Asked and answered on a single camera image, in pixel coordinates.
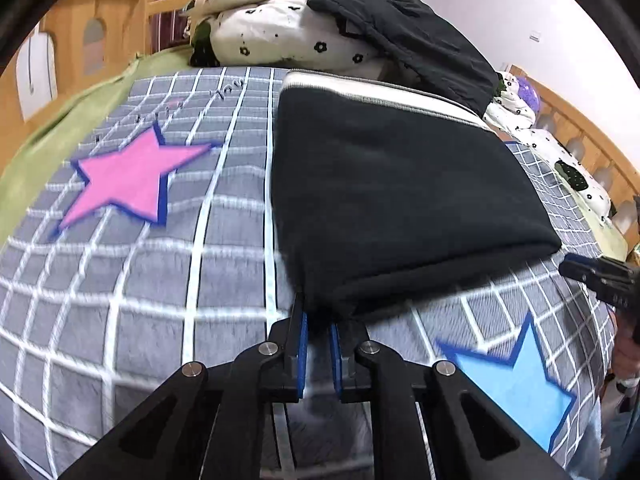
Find grey checked star bedsheet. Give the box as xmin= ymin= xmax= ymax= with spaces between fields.
xmin=1 ymin=67 xmax=614 ymax=479

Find green fleece blanket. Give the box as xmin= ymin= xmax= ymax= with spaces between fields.
xmin=1 ymin=46 xmax=191 ymax=240

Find person right hand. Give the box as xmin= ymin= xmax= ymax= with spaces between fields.
xmin=611 ymin=310 xmax=640 ymax=380

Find black garment pile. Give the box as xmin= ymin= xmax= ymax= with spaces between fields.
xmin=307 ymin=0 xmax=498 ymax=116

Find white floral folded quilt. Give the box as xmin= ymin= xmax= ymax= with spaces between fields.
xmin=186 ymin=0 xmax=539 ymax=134

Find purple plush toy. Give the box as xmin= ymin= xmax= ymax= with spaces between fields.
xmin=516 ymin=76 xmax=541 ymax=114

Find black pants with white stripe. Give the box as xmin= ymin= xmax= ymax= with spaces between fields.
xmin=271 ymin=70 xmax=561 ymax=320

